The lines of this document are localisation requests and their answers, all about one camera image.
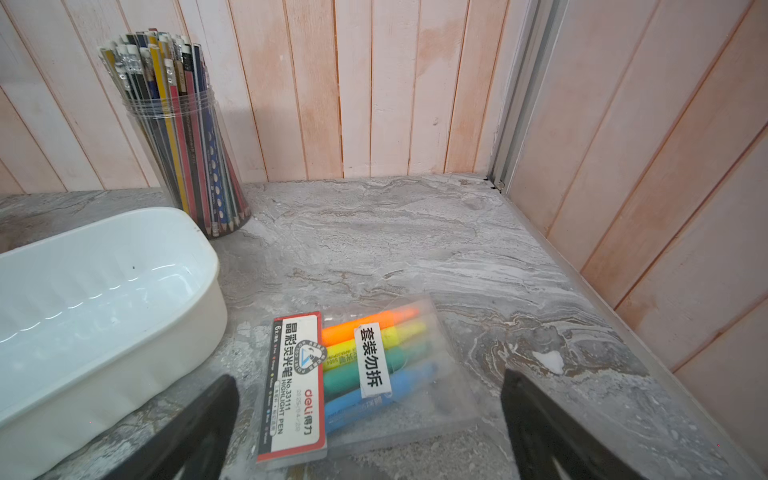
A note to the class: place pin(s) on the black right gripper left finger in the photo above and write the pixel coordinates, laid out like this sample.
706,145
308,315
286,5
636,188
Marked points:
194,444

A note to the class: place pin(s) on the highlighter pen pack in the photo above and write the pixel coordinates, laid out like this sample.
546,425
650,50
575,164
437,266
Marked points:
353,382

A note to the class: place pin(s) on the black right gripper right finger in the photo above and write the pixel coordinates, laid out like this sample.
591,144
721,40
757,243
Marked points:
547,442

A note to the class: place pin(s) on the white plastic bin far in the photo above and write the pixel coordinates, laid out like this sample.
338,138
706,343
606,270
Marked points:
94,323

